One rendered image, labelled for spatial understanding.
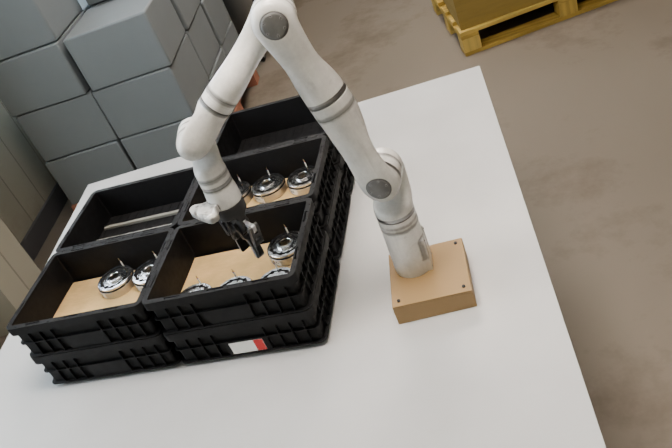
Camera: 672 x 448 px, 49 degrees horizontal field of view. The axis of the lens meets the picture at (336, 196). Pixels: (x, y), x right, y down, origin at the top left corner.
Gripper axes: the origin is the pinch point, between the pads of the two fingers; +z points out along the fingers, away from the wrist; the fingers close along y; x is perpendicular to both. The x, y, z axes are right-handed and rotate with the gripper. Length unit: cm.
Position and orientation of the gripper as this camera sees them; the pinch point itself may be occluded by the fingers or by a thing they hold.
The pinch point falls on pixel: (250, 247)
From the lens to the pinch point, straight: 173.4
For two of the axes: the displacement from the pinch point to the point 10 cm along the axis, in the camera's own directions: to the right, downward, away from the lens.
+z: 3.2, 7.8, 5.4
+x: -6.6, 5.9, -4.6
